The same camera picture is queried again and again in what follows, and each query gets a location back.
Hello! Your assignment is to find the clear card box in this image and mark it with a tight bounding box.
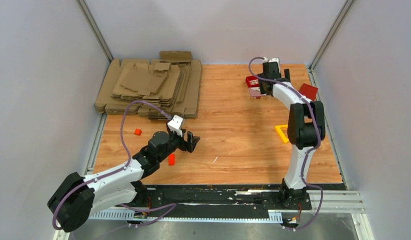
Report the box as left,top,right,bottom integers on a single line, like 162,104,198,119
248,87,267,99

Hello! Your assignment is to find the red toy brick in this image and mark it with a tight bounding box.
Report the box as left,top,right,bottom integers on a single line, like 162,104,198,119
245,75,260,88

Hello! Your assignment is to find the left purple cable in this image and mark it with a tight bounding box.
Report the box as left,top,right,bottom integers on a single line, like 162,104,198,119
52,100,178,231

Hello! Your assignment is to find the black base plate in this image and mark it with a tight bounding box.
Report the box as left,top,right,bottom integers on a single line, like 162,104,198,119
125,184,312,211

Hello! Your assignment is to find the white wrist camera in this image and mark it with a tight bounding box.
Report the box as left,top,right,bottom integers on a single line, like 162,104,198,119
262,57,280,65
167,115,185,137

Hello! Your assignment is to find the small red block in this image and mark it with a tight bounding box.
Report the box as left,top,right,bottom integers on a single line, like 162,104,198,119
168,153,175,166

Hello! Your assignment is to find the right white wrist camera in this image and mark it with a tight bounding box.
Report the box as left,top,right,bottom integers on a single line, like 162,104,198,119
262,57,280,65

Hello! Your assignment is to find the yellow triangular plastic piece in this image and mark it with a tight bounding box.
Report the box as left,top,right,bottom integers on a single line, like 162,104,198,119
274,124,290,144

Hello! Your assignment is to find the red paper box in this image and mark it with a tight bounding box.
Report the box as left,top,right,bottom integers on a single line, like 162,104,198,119
299,83,318,101

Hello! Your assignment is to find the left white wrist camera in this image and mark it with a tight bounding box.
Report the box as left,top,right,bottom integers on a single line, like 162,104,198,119
167,115,185,137

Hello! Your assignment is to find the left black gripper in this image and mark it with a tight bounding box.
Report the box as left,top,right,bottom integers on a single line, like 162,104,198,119
157,121,201,163

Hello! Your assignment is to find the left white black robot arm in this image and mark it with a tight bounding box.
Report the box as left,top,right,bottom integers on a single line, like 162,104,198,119
47,131,201,233

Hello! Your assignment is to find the stack of flat cardboard boxes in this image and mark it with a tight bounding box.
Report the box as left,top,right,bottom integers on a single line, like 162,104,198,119
94,51,202,120

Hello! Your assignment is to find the small orange cube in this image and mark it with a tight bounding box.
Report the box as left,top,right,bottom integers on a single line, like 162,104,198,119
134,128,142,136

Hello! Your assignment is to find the aluminium frame rail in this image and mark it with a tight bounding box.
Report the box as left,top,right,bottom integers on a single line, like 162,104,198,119
53,185,375,240

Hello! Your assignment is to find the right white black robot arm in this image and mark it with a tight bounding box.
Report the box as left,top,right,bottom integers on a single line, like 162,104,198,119
258,58,326,209

